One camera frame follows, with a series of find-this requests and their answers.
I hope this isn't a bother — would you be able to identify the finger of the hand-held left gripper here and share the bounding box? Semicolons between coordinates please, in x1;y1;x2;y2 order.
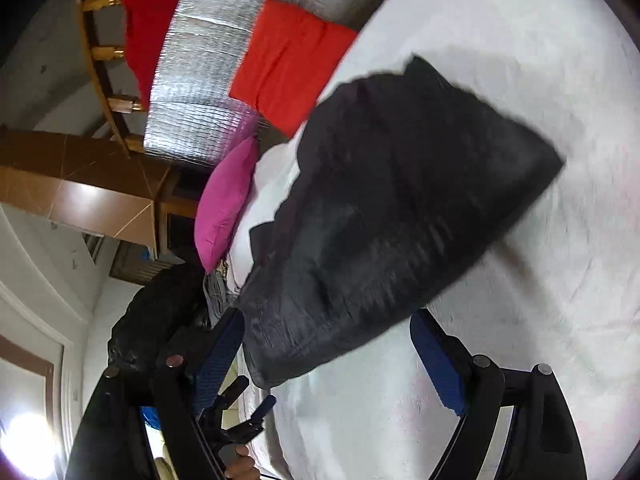
249;395;277;427
217;376;250;413

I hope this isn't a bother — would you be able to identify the person's left hand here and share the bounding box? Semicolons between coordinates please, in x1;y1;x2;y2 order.
224;446;262;480

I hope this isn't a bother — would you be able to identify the black puffer jacket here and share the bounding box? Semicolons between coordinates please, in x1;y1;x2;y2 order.
234;55;566;390

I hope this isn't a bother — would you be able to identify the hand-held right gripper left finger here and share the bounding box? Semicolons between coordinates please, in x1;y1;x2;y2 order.
65;307;246;480

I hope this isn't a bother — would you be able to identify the red cushion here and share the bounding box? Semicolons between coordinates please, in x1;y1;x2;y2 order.
229;0;360;137

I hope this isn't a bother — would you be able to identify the wooden pillar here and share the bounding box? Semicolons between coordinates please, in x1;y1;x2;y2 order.
0;127;173;256

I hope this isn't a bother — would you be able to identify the red cloth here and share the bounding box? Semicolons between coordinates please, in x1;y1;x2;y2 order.
123;0;196;111

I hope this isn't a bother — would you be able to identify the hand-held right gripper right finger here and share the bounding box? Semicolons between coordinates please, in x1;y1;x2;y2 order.
410;309;588;480

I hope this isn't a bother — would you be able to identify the silver foil insulation panel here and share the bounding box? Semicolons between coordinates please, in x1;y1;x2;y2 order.
143;0;386;163

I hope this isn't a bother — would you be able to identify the pile of black coats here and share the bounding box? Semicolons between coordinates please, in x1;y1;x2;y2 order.
107;260;216;376

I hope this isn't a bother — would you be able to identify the bright ceiling light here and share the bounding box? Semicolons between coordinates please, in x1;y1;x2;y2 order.
0;410;56;480

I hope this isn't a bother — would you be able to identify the pink pillow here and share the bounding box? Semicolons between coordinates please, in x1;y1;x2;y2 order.
194;136;261;272

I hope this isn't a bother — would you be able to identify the grey cloth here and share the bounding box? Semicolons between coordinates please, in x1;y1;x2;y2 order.
202;260;236;331

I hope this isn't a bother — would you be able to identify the white blanket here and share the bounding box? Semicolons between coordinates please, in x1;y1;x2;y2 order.
227;0;640;480

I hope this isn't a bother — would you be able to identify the wooden headboard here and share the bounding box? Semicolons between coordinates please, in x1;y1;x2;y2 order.
75;0;151;158

